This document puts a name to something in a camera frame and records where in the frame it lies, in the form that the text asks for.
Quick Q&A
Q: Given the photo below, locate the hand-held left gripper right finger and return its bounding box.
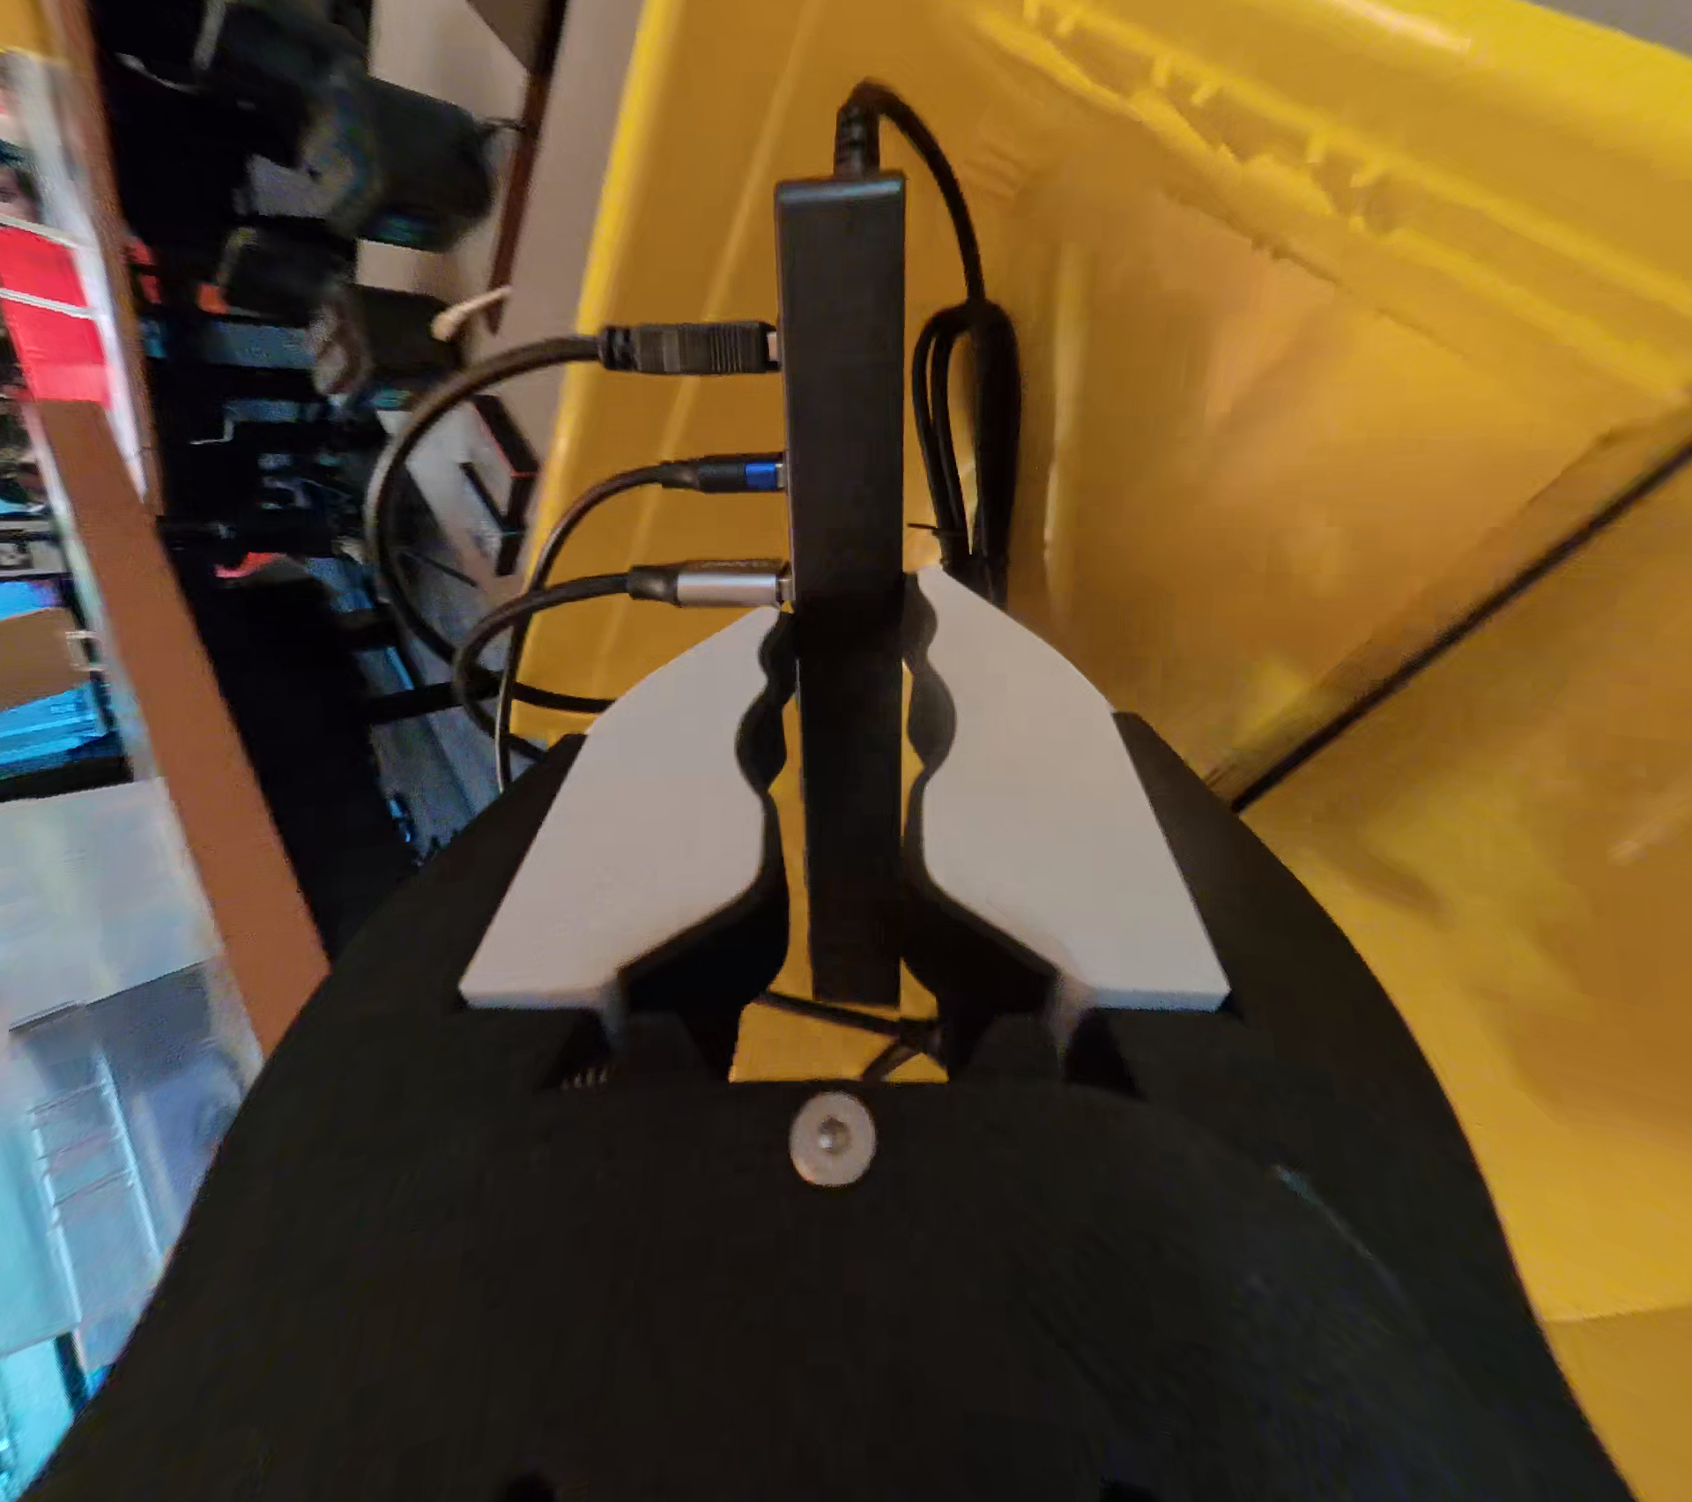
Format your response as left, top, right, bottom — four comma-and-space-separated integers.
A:
901, 565, 1233, 1066

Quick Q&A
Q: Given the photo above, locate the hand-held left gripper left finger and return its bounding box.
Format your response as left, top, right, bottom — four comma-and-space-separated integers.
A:
454, 607, 798, 1075

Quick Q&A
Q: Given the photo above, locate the silver-plug braided usb cable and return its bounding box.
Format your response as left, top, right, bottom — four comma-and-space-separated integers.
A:
450, 558, 798, 767

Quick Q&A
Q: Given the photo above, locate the blue-ringed black usb cable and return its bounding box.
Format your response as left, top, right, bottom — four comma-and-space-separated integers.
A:
492, 450, 792, 796

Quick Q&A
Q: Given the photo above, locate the black hub cable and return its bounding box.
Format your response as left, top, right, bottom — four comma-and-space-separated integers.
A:
830, 77, 1026, 610

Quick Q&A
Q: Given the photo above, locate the black usb hub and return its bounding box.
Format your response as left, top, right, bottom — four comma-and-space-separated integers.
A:
771, 172, 914, 1007

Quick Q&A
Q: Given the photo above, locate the thick black usb cable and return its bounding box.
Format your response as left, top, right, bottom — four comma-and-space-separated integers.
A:
362, 318, 784, 724

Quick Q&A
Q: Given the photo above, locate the yellow plastic bin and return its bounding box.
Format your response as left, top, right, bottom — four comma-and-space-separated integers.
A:
509, 0, 1692, 1502

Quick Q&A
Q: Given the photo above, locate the black charger box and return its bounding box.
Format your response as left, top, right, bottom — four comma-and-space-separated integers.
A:
237, 71, 492, 253
212, 226, 457, 399

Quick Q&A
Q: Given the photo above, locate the red plastic bin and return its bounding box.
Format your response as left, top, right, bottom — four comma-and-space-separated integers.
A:
0, 223, 118, 411

